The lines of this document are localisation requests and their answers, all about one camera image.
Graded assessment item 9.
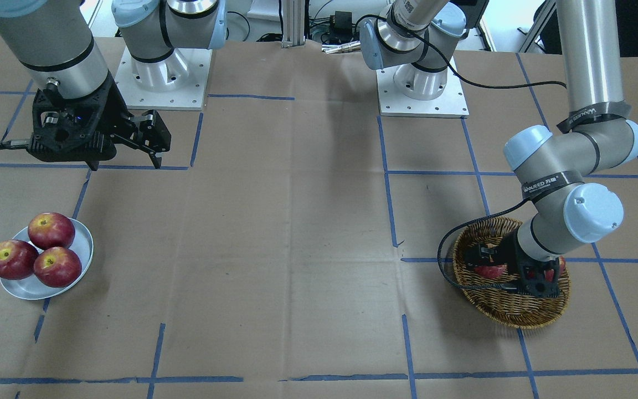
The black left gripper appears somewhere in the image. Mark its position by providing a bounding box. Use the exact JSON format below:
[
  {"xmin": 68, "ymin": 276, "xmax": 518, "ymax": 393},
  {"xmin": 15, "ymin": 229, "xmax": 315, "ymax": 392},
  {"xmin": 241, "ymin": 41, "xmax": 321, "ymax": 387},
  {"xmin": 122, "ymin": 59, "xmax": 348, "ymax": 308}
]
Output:
[{"xmin": 465, "ymin": 230, "xmax": 560, "ymax": 298}]

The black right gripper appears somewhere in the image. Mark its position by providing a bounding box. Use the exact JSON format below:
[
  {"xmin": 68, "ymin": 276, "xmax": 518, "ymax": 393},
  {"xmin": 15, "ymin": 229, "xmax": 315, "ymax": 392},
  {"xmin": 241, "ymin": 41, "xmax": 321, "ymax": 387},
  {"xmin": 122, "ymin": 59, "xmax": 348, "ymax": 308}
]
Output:
[{"xmin": 26, "ymin": 74, "xmax": 172, "ymax": 171}]

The red yellow apple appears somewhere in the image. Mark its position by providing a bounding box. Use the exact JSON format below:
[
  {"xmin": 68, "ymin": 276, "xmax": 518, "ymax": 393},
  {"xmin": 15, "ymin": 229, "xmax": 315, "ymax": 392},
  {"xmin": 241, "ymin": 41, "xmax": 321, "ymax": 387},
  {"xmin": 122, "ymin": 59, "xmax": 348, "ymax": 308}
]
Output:
[{"xmin": 473, "ymin": 264, "xmax": 507, "ymax": 280}]

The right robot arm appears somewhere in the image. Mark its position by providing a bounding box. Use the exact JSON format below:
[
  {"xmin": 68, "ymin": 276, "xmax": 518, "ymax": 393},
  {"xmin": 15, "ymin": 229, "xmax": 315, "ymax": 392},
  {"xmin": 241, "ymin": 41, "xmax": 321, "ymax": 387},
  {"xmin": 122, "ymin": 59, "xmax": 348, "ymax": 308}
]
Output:
[{"xmin": 0, "ymin": 1, "xmax": 225, "ymax": 170}]

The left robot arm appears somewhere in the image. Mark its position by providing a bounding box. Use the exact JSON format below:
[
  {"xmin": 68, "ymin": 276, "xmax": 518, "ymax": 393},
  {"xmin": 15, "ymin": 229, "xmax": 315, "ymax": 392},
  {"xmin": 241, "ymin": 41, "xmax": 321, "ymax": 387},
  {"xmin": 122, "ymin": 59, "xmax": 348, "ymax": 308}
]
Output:
[{"xmin": 357, "ymin": 1, "xmax": 638, "ymax": 298}]

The dark red apple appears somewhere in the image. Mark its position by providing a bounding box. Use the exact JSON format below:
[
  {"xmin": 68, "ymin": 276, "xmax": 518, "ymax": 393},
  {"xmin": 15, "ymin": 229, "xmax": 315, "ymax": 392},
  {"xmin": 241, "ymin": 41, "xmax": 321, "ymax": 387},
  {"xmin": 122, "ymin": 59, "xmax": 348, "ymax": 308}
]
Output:
[{"xmin": 535, "ymin": 256, "xmax": 567, "ymax": 283}]

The round wicker basket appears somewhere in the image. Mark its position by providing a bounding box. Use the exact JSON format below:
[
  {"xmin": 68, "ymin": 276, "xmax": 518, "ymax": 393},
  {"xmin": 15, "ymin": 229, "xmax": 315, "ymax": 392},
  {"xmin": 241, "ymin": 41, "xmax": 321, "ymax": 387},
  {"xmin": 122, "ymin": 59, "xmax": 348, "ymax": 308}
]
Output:
[{"xmin": 451, "ymin": 217, "xmax": 570, "ymax": 329}]

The red apple on plate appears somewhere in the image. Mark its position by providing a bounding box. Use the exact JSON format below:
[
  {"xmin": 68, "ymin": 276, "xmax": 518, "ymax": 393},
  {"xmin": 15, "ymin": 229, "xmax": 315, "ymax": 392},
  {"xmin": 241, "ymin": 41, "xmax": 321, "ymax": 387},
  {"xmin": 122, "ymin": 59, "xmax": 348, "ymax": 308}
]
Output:
[
  {"xmin": 27, "ymin": 212, "xmax": 75, "ymax": 250},
  {"xmin": 33, "ymin": 247, "xmax": 82, "ymax": 288},
  {"xmin": 0, "ymin": 239, "xmax": 39, "ymax": 280}
]

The light blue plate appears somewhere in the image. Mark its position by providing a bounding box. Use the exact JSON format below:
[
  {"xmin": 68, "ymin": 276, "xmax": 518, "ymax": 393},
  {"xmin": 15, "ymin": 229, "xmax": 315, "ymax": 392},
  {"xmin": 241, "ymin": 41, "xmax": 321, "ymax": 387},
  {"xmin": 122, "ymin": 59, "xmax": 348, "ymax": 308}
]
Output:
[{"xmin": 0, "ymin": 219, "xmax": 94, "ymax": 300}]

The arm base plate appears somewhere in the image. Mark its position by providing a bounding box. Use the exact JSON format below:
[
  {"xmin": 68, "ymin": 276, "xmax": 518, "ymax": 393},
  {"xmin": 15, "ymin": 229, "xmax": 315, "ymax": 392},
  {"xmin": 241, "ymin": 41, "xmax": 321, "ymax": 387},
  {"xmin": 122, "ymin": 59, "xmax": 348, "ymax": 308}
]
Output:
[
  {"xmin": 375, "ymin": 65, "xmax": 470, "ymax": 118},
  {"xmin": 115, "ymin": 49, "xmax": 213, "ymax": 111}
]

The aluminium frame post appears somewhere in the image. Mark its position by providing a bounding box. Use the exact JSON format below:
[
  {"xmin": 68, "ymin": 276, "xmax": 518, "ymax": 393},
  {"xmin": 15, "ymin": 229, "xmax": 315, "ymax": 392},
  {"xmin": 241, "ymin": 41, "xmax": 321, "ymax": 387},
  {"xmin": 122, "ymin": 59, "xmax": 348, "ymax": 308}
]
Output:
[{"xmin": 279, "ymin": 1, "xmax": 308, "ymax": 48}]

